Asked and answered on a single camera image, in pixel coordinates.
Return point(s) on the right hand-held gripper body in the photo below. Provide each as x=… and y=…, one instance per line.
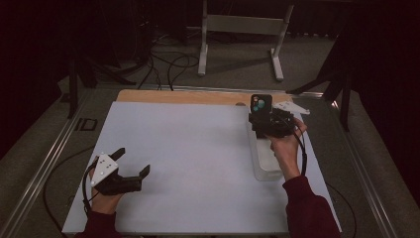
x=280, y=124

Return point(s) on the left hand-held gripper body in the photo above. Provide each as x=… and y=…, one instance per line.
x=104, y=169

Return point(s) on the white plastic bin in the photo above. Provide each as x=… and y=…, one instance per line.
x=264, y=158

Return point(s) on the person's right hand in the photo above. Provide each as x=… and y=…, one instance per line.
x=285, y=150

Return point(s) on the person's left hand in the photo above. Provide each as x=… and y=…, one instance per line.
x=105, y=202

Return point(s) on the white table mat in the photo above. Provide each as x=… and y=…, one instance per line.
x=198, y=165

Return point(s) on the black stand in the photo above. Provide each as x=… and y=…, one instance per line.
x=74, y=86
x=345, y=99

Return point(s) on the wooden table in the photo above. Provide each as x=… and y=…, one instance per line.
x=185, y=97

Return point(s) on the white metal stand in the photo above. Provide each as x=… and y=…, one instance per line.
x=244, y=24

